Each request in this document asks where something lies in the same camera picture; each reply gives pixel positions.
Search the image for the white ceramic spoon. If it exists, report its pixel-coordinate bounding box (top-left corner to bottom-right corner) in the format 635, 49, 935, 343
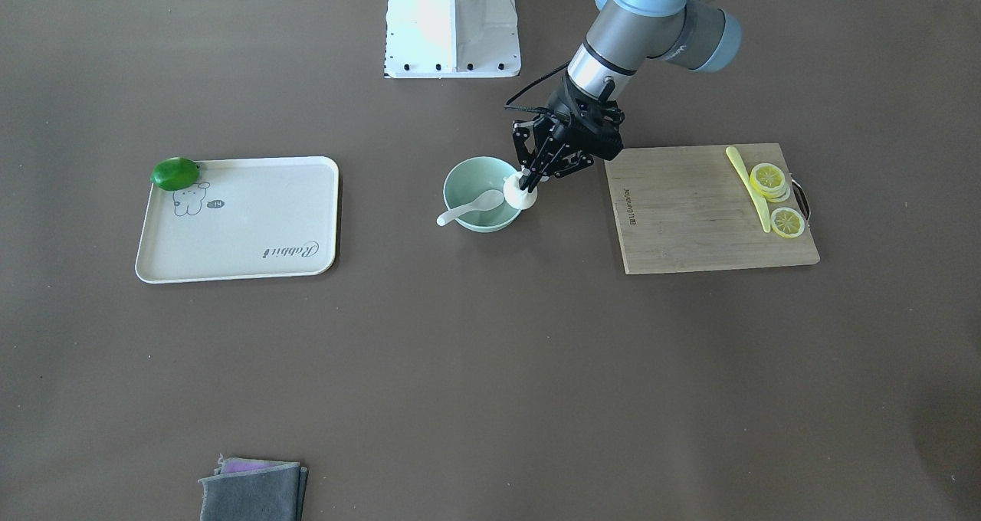
437, 189, 504, 227

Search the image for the wooden cutting board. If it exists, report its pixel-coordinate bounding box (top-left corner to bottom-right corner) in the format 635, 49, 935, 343
604, 145, 820, 274

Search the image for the white steamed bun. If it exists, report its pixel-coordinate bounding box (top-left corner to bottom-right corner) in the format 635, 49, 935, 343
502, 172, 539, 211

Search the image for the green lime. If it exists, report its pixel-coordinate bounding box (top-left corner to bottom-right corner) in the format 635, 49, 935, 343
150, 157, 200, 192

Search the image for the lemon slice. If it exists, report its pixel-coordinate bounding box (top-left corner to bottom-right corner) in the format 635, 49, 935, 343
770, 207, 807, 239
749, 162, 791, 203

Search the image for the green ceramic bowl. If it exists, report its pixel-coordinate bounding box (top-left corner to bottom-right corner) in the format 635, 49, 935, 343
442, 156, 530, 234

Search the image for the yellow plastic knife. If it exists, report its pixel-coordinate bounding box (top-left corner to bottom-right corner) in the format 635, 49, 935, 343
725, 146, 772, 234

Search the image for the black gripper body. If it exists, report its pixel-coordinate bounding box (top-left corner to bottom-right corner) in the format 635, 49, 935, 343
547, 73, 623, 136

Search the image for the grey folded cloth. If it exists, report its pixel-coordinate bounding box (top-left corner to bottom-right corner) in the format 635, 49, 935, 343
199, 455, 308, 520

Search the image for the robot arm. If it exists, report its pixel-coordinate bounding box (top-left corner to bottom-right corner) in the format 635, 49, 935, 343
505, 0, 979, 194

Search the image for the cream plastic tray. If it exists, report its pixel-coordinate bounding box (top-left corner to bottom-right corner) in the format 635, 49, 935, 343
134, 156, 341, 284

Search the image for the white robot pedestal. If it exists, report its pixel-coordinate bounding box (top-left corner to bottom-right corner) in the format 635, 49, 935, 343
383, 0, 522, 79

